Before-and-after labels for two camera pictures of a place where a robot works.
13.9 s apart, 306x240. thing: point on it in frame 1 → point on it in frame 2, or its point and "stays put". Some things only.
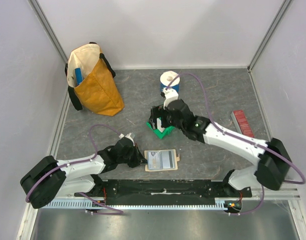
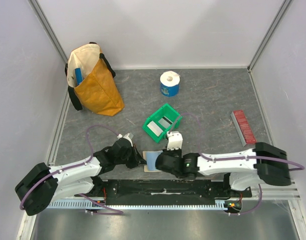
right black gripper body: [157, 116] → [161, 162]
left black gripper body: [132, 158] stays put
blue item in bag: [78, 76] stays put
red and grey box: [241, 123] stays put
